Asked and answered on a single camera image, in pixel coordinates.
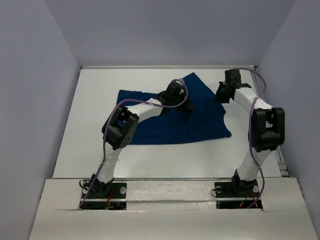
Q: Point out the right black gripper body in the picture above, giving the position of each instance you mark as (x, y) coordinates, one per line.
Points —
(221, 95)

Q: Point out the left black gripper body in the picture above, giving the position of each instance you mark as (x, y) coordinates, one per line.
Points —
(186, 104)

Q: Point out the blue t shirt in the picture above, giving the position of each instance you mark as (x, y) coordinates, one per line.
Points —
(205, 121)

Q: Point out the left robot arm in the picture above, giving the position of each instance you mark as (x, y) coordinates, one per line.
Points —
(121, 125)

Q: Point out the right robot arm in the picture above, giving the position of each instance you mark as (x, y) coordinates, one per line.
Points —
(266, 131)

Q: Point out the aluminium rail back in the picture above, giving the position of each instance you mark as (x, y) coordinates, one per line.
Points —
(251, 67)

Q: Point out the aluminium rail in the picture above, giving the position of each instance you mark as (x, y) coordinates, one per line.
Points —
(251, 67)
(219, 179)

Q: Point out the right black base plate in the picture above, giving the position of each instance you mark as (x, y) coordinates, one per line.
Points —
(229, 197)

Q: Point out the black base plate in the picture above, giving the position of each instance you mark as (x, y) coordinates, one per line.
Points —
(229, 197)
(112, 199)

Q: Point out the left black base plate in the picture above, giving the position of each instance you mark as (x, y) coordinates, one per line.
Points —
(112, 199)

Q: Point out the aluminium rail front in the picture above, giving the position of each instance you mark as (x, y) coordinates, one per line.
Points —
(219, 179)

